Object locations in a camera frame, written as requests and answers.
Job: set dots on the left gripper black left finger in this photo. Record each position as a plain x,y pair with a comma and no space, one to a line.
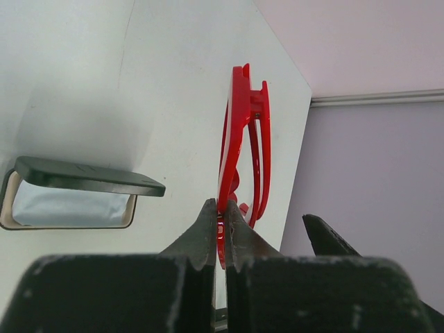
172,291

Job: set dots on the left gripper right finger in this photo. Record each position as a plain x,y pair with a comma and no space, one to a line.
270,292

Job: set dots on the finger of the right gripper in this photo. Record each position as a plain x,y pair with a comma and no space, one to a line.
325,241

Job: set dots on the red sunglasses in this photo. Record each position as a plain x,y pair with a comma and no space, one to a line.
247,110

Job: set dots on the blue cleaning cloth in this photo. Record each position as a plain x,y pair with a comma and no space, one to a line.
52,207

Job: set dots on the black glasses case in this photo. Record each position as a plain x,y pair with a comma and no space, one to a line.
68,175

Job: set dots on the aluminium rail frame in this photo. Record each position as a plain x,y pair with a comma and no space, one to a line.
422,96

